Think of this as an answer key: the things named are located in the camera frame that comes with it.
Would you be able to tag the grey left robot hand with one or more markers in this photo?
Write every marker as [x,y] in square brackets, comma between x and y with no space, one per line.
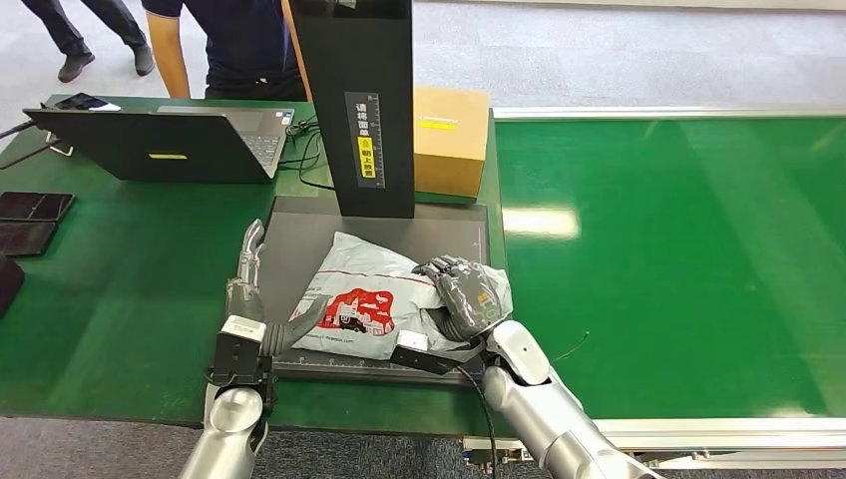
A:
[244,297]

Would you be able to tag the black open laptop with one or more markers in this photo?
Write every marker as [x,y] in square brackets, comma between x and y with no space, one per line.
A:
[165,145]

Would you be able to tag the black smartphone with white edge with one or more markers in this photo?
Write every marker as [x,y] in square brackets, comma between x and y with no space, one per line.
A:
[82,102]

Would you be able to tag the black inbound scanner machine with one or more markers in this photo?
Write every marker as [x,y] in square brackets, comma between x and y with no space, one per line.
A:
[357,66]

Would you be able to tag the person with black shoes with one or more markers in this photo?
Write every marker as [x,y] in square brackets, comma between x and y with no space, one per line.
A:
[73,40]

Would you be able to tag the person in dark shirt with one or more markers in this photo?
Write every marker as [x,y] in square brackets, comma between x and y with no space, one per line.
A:
[244,46]

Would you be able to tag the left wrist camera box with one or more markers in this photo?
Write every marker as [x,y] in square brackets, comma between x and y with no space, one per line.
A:
[238,354]

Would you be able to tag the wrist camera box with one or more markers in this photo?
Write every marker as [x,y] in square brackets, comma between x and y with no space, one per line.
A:
[423,357]
[238,354]

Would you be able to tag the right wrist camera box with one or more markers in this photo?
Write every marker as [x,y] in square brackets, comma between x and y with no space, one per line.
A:
[423,357]

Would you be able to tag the green conveyor belt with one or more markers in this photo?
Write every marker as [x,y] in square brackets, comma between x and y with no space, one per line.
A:
[661,264]

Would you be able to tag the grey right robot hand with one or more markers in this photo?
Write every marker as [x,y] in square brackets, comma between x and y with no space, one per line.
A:
[469,297]

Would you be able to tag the brown cardboard box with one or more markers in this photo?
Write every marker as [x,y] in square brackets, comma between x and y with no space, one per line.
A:
[449,145]

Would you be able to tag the white plastic package red print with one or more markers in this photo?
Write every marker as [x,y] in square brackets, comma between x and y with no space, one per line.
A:
[370,297]

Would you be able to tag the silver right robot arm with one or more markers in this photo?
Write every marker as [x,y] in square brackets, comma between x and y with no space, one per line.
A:
[542,410]

